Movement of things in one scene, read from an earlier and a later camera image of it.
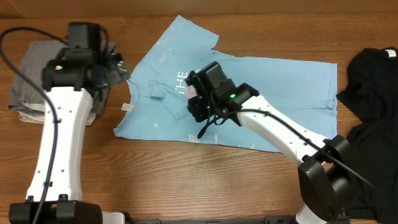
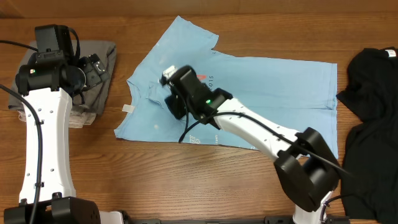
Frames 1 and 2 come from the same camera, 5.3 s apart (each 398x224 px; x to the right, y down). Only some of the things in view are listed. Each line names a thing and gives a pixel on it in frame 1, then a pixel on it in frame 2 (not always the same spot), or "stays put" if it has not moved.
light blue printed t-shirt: [156, 101] stays put
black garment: [371, 95] stays put
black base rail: [226, 219] stays put
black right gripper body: [204, 109] -> [178, 105]
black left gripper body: [115, 73] -> [92, 76]
